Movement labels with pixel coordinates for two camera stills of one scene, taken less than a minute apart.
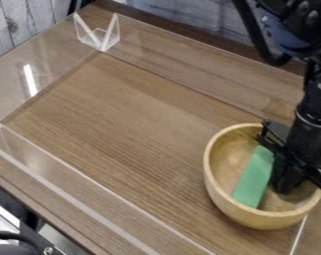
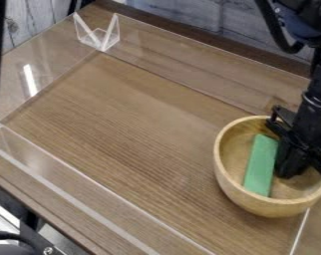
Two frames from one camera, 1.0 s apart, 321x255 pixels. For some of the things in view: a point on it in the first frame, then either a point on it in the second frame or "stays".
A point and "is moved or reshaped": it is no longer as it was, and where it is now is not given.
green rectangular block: (252, 182) is moved or reshaped
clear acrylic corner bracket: (98, 39) stays
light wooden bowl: (228, 152) is moved or reshaped
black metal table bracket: (27, 229) stays
